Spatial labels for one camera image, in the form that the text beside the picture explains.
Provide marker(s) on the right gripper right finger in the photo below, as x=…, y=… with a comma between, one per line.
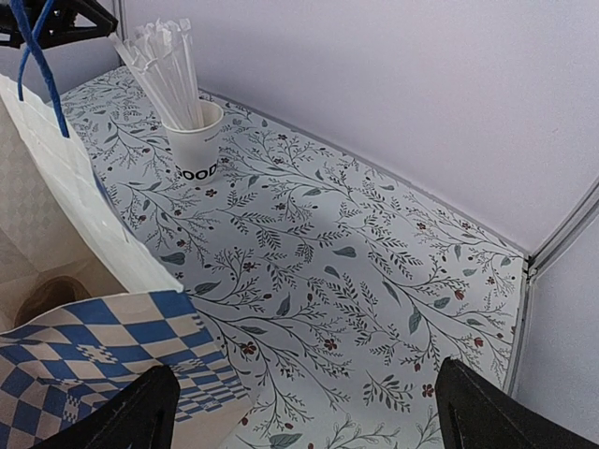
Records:
x=473, y=413

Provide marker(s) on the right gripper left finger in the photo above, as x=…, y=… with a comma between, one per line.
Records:
x=140, y=416

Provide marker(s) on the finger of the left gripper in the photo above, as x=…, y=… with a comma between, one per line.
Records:
x=53, y=23

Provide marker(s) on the checkered paper takeout bag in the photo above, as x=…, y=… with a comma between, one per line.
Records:
x=57, y=219

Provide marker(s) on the brown cardboard cup carrier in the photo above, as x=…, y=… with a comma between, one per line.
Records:
x=49, y=295

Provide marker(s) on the bundle of white wrapped straws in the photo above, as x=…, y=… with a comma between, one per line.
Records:
x=160, y=57

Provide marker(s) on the floral patterned table mat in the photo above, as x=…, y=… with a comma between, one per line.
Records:
x=335, y=291

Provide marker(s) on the white cup holding straws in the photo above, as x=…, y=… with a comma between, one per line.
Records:
x=195, y=152

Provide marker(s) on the right aluminium frame post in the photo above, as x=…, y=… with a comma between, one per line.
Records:
x=561, y=239

